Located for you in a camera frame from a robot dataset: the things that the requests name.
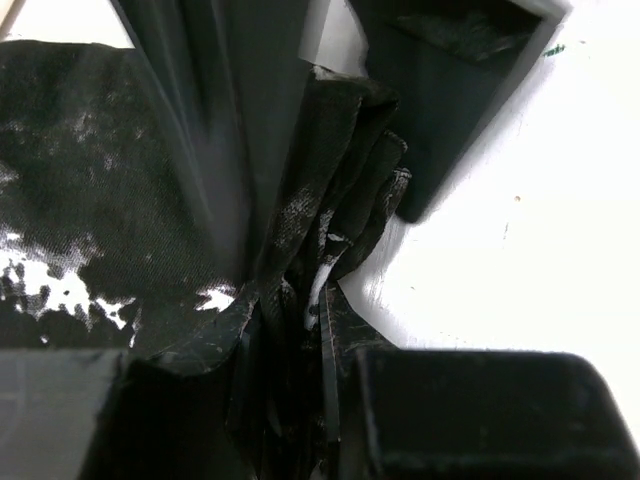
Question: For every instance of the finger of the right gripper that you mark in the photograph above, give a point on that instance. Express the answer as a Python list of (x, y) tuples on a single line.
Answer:
[(454, 64), (226, 79)]

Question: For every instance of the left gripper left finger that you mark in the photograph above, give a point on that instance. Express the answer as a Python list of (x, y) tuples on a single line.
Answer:
[(100, 413)]

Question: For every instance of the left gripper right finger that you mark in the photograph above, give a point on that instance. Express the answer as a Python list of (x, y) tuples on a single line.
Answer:
[(462, 414)]

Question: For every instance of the black white tie-dye trousers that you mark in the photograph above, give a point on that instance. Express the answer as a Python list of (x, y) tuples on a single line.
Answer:
[(100, 249)]

